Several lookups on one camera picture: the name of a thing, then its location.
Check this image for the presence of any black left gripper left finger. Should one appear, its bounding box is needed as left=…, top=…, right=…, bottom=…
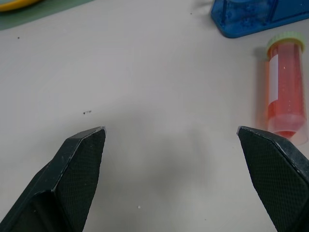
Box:
left=0, top=126, right=107, bottom=232

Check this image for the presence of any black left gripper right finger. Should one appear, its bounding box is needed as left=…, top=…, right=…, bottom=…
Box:
left=236, top=126, right=309, bottom=232

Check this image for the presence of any red tube with green cap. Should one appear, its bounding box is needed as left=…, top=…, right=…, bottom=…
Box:
left=258, top=31, right=309, bottom=146

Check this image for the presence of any blue plastic rack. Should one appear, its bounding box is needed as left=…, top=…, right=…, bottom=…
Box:
left=210, top=0, right=309, bottom=39

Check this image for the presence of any green mat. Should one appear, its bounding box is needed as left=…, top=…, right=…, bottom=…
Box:
left=0, top=0, right=94, bottom=31

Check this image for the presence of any yellow rimmed plate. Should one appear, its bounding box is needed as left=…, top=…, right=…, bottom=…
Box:
left=0, top=0, right=41, bottom=12

